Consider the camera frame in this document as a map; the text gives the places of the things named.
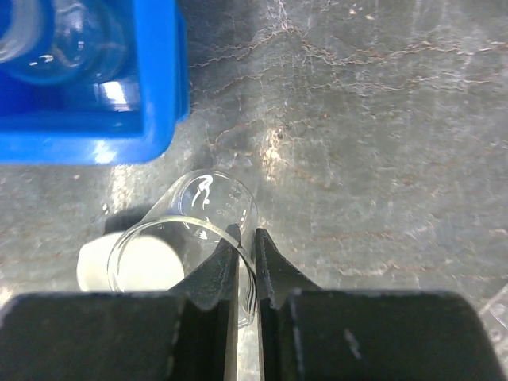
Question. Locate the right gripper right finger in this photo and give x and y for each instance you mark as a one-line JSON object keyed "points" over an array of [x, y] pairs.
{"points": [[311, 333]]}

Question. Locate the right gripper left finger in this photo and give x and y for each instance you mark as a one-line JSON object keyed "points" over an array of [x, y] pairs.
{"points": [[187, 333]]}

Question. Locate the small glass beaker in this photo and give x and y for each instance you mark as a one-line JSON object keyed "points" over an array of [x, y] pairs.
{"points": [[200, 210]]}

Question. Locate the blue plastic divided bin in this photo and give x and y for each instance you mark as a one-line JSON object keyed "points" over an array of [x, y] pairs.
{"points": [[129, 119]]}

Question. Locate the small glass bottle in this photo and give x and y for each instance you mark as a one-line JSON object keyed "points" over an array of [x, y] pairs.
{"points": [[50, 43]]}

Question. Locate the clear acrylic tube rack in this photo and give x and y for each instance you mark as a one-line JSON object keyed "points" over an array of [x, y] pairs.
{"points": [[494, 316]]}

